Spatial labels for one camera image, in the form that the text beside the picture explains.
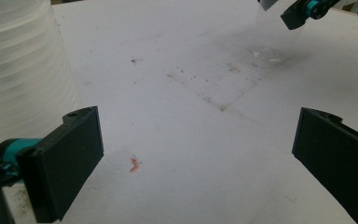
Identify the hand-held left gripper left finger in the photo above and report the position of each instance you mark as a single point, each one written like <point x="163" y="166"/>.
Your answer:
<point x="65" y="161"/>

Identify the single clear plastic cup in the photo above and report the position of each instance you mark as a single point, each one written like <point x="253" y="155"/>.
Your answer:
<point x="267" y="56"/>

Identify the small orange scrap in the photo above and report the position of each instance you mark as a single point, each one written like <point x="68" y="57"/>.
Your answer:
<point x="134" y="165"/>

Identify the stack of clear plastic cups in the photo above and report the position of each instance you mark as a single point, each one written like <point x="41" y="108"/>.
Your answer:
<point x="18" y="68"/>

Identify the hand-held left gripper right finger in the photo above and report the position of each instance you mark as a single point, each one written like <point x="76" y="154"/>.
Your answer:
<point x="338" y="155"/>

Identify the white foam mat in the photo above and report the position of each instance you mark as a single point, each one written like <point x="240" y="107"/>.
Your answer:
<point x="199" y="124"/>

